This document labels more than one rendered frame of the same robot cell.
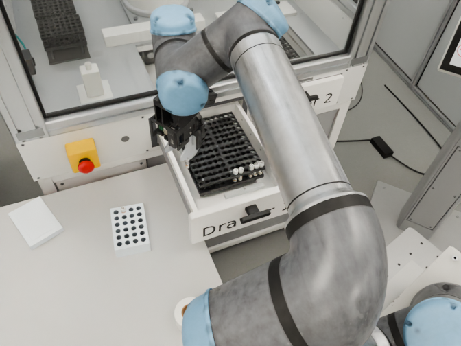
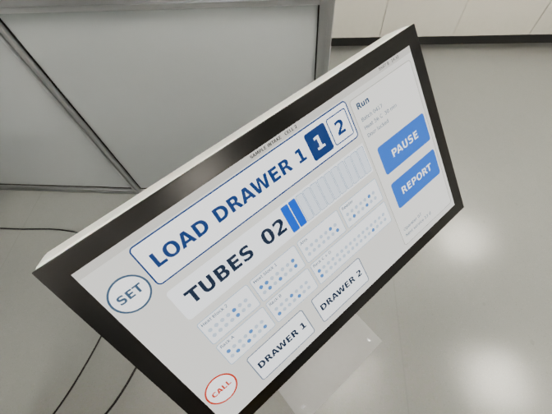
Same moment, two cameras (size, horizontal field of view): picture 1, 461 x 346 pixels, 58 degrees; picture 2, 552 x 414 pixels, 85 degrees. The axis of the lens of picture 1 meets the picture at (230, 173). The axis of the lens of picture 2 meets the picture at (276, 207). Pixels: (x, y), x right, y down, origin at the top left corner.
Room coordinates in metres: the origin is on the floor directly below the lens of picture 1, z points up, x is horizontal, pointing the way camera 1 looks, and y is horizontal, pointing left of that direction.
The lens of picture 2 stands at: (1.03, -0.71, 1.44)
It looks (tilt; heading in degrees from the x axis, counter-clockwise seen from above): 60 degrees down; 304
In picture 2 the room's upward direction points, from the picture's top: 8 degrees counter-clockwise
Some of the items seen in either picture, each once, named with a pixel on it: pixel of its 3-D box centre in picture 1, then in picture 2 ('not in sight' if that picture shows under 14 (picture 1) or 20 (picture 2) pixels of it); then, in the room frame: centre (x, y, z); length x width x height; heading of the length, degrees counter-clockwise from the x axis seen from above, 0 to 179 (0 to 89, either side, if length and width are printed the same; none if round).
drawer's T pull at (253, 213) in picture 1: (253, 212); not in sight; (0.54, -0.06, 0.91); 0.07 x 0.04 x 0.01; 116
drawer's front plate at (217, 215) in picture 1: (247, 211); not in sight; (0.57, -0.05, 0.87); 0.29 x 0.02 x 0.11; 116
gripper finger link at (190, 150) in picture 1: (187, 152); not in sight; (0.61, 0.10, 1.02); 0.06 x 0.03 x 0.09; 150
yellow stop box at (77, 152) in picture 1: (83, 156); not in sight; (0.69, 0.38, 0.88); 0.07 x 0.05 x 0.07; 116
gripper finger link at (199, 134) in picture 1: (194, 132); not in sight; (0.63, 0.08, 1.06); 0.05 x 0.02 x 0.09; 60
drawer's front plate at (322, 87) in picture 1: (298, 99); not in sight; (0.99, -0.19, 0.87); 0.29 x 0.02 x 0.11; 116
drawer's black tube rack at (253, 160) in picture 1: (217, 154); not in sight; (0.74, 0.04, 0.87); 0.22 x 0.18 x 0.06; 26
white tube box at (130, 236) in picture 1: (129, 229); not in sight; (0.54, 0.24, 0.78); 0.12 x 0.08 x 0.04; 19
